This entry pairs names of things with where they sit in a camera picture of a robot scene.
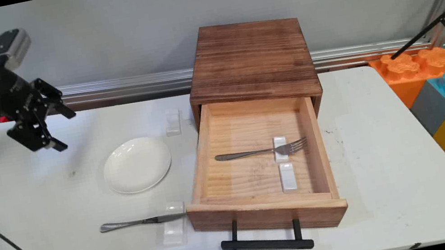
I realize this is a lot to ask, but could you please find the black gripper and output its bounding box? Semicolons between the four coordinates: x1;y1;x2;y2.
0;47;83;163

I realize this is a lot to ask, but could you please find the serrated steel table knife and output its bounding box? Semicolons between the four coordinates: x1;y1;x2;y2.
99;209;188;234

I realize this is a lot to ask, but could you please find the white round ceramic plate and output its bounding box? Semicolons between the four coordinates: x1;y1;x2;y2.
98;133;177;198

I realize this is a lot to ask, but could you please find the white ceramic cutlery rest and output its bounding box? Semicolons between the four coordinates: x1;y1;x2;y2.
278;162;298;194
162;108;183;138
271;135;291;164
155;200;192;248

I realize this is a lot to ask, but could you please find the steel fork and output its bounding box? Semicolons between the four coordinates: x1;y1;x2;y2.
214;136;310;168

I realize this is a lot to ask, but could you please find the dark wooden cabinet box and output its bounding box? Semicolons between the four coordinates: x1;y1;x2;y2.
178;8;327;139

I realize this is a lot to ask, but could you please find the wooden tray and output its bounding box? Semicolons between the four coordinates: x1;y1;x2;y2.
168;83;354;250

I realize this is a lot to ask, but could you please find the orange foam building block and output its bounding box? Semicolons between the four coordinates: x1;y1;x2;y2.
369;45;445;114

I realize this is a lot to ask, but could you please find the grey foam building block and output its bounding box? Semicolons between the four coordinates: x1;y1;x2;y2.
405;78;445;139

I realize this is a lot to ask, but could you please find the black tripod stand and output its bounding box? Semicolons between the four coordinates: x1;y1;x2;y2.
382;0;445;77

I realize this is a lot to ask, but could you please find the aluminium rail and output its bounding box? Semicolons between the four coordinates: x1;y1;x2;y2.
0;17;437;129

